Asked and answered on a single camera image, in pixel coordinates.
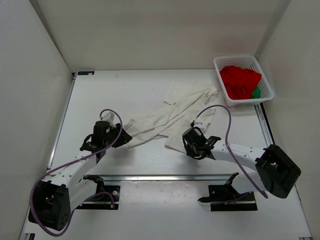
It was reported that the red t shirt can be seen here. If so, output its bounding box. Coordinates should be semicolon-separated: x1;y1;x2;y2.
219;65;262;100

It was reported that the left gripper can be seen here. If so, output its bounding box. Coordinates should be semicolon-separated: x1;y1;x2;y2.
103;122;133;148

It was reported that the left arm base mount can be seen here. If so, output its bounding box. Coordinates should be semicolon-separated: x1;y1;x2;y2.
69;174;121;211

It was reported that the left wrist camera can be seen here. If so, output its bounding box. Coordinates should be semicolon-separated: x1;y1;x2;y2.
100;112;115;125

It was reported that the white t shirt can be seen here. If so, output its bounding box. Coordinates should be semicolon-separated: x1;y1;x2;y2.
124;81;218;153

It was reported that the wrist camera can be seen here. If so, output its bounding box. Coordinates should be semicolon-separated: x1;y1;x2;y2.
190;121;205;128
100;112;115;125

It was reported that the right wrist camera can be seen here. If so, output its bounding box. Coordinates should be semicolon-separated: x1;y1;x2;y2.
190;121;205;128

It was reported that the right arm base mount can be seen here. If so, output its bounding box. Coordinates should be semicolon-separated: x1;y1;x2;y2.
197;172;258;212

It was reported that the aluminium frame rail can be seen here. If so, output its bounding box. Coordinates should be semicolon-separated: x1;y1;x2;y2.
254;103;276;146

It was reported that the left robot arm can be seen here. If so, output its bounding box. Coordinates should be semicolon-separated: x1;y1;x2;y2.
28;120;133;232

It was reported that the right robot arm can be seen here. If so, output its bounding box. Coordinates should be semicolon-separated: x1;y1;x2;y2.
182;127;301;199

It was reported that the green t shirt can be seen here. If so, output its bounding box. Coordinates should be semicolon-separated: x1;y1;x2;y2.
251;86;261;99

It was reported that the white plastic basket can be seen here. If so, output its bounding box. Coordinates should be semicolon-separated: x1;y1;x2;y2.
213;55;274;107

